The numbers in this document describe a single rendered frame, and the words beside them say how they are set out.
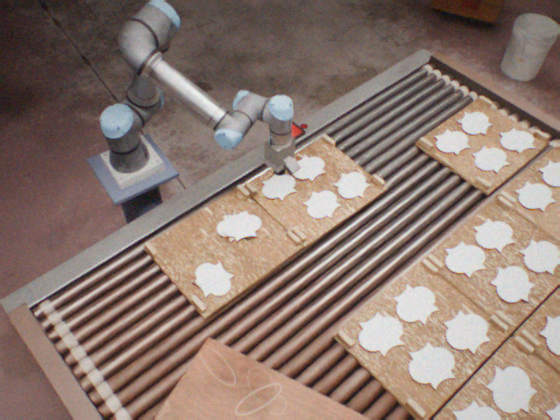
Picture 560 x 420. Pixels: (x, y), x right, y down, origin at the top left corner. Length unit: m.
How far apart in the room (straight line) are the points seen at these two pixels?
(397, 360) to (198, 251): 0.72
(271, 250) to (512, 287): 0.78
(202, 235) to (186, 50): 2.57
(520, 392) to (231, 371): 0.81
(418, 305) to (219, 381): 0.66
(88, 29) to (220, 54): 1.07
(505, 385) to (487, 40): 3.36
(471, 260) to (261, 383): 0.83
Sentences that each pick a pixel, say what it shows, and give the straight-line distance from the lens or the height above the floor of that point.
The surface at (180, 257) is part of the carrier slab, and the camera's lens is 1.86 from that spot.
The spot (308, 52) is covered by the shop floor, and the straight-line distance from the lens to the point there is 4.26.
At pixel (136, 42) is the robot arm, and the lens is 1.73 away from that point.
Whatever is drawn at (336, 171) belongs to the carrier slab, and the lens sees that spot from 2.09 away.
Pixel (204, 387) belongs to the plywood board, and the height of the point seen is 1.04.
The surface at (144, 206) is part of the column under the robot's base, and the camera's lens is 2.30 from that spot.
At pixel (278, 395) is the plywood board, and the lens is 1.52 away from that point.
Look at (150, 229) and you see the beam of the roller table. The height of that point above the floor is 0.92.
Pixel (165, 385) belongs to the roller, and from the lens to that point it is 1.68.
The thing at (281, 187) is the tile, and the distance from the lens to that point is 2.01.
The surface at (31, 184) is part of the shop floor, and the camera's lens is 3.55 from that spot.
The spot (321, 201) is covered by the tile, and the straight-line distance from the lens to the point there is 1.98.
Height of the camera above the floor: 2.46
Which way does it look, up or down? 51 degrees down
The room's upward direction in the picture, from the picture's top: 2 degrees clockwise
